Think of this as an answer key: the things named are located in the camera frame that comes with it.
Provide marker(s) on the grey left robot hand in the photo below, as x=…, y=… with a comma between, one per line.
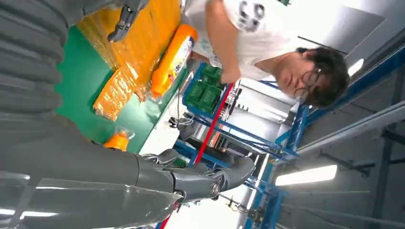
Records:
x=126, y=12

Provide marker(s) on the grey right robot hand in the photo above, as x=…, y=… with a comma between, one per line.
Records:
x=79, y=183

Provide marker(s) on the green table mat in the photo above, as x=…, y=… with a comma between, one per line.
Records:
x=79, y=85

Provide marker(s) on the green crates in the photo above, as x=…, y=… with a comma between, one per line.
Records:
x=204, y=91

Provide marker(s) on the person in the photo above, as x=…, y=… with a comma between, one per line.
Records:
x=259, y=41

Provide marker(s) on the red rack bar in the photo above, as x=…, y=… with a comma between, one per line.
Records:
x=212, y=126

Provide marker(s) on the blue metal rack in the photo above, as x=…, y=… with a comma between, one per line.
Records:
x=291, y=136

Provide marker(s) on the long ceiling light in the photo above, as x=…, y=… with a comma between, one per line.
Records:
x=305, y=175

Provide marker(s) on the small ceiling light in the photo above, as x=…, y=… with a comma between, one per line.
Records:
x=356, y=67

